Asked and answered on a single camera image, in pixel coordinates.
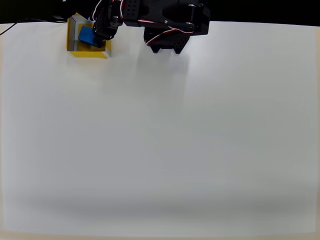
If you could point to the blue block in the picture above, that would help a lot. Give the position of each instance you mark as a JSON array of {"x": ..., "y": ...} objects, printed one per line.
[{"x": 86, "y": 35}]

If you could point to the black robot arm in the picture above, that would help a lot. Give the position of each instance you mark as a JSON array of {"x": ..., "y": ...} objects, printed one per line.
[{"x": 175, "y": 22}]

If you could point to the yellow open box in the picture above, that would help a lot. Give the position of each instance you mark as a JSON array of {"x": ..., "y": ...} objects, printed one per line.
[{"x": 87, "y": 53}]

